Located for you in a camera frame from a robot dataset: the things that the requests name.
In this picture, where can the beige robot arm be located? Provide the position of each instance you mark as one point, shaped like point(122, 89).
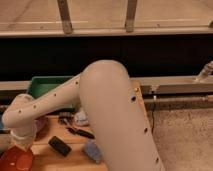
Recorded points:
point(104, 91)

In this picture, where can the black brush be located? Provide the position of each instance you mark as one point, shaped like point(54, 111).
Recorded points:
point(65, 118)

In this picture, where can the left metal window post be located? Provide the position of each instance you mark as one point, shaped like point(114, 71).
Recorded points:
point(65, 16)

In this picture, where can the purple bowl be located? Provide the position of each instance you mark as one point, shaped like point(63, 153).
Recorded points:
point(41, 122)

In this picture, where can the black rectangular remote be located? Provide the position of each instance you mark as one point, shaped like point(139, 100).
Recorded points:
point(59, 146)

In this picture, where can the metal window post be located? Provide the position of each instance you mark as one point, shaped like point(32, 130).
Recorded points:
point(65, 16)
point(130, 15)

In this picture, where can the blue sponge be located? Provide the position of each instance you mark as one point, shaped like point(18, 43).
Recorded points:
point(92, 151)

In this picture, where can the black knife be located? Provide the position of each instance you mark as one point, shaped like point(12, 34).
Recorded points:
point(80, 133)

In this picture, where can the blue object at left edge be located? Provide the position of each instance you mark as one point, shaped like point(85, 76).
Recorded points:
point(1, 124)

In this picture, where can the red bowl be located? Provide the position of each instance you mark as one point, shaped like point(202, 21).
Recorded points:
point(15, 159)

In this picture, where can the green plastic tray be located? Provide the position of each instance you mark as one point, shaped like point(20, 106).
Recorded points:
point(43, 86)

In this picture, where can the right metal window post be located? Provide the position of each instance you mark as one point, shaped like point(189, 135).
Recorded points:
point(130, 15)

